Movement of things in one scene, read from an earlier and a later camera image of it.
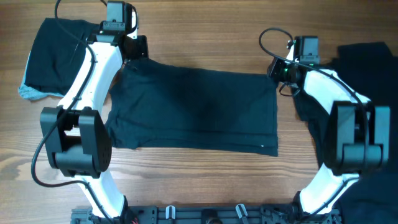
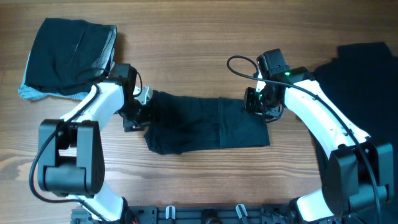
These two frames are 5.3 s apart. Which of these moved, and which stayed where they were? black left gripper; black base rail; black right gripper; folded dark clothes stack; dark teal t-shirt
Moved: black right gripper; dark teal t-shirt; black left gripper
Stayed: black base rail; folded dark clothes stack
